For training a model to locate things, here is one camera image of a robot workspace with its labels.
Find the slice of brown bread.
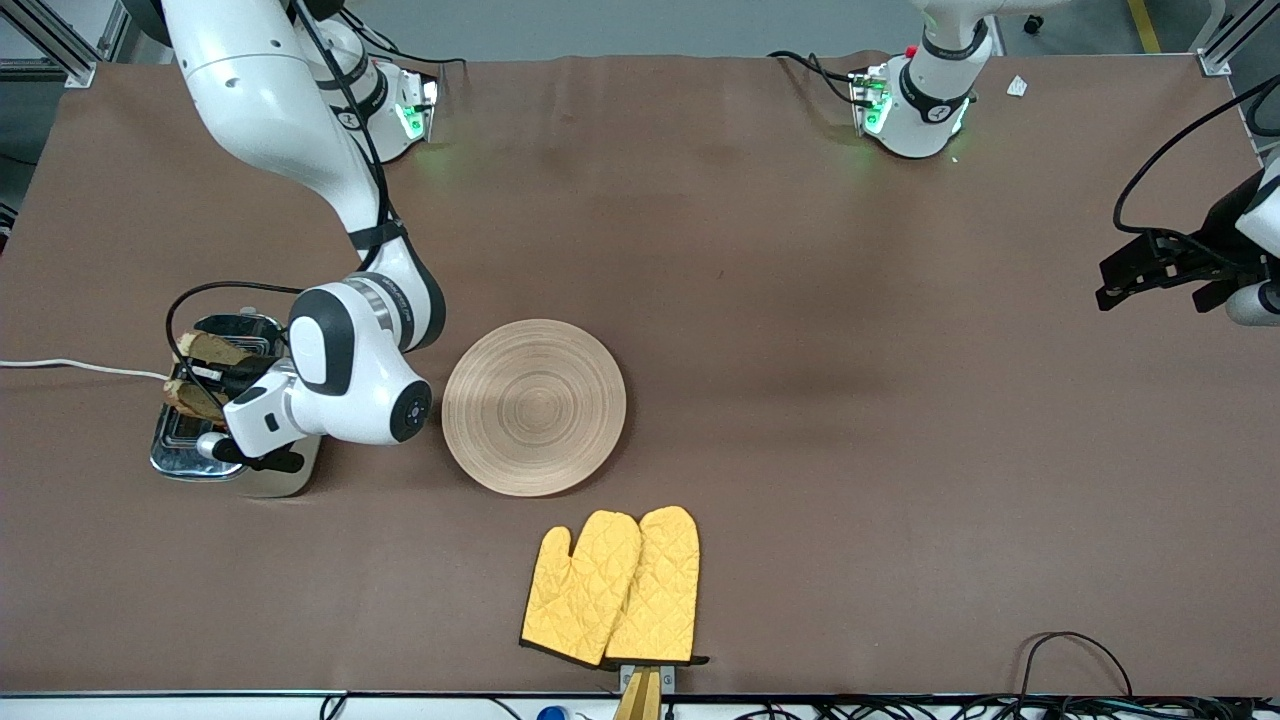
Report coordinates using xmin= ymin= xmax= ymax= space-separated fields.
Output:
xmin=163 ymin=330 xmax=273 ymax=423

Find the round light wooden plate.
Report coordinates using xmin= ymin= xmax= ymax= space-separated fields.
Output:
xmin=441 ymin=318 xmax=628 ymax=498

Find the chrome and beige toaster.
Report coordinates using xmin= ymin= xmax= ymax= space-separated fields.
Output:
xmin=150 ymin=312 xmax=324 ymax=499

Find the yellow quilted oven mitt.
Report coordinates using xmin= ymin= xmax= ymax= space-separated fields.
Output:
xmin=603 ymin=505 xmax=711 ymax=667
xmin=520 ymin=510 xmax=643 ymax=669

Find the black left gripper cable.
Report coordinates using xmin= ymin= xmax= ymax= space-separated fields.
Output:
xmin=1112 ymin=75 xmax=1280 ymax=269

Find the white toaster power cord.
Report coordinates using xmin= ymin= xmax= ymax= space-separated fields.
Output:
xmin=0 ymin=358 xmax=171 ymax=383

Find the aluminium frame profile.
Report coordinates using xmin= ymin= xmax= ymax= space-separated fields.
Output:
xmin=1197 ymin=0 xmax=1280 ymax=77
xmin=0 ymin=0 xmax=138 ymax=89

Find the black right arm base cable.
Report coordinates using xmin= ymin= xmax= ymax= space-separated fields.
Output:
xmin=340 ymin=8 xmax=468 ymax=69

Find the black arm base cable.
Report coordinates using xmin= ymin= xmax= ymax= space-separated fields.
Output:
xmin=340 ymin=8 xmax=468 ymax=69
xmin=768 ymin=50 xmax=863 ymax=107

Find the black looped cable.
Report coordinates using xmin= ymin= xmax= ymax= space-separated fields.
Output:
xmin=1018 ymin=631 xmax=1134 ymax=701

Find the black left arm base cable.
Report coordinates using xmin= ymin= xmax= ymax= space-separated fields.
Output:
xmin=768 ymin=50 xmax=863 ymax=107

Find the wooden post with metal bracket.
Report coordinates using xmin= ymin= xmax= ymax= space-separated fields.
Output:
xmin=612 ymin=663 xmax=677 ymax=720

